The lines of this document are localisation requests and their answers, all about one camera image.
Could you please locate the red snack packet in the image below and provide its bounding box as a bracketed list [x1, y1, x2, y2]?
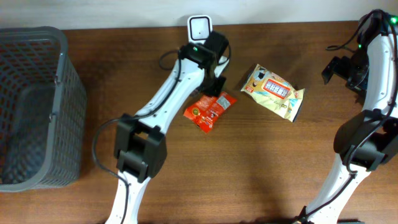
[183, 91, 237, 133]

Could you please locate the yellow snack bag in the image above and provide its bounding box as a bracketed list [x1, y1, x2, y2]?
[240, 64, 305, 123]

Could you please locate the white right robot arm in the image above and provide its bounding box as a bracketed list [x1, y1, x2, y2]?
[293, 9, 397, 223]

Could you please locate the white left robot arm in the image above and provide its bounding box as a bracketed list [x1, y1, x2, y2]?
[107, 31, 230, 223]

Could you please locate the grey plastic lattice basket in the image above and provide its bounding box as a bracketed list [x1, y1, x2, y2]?
[1, 26, 87, 192]

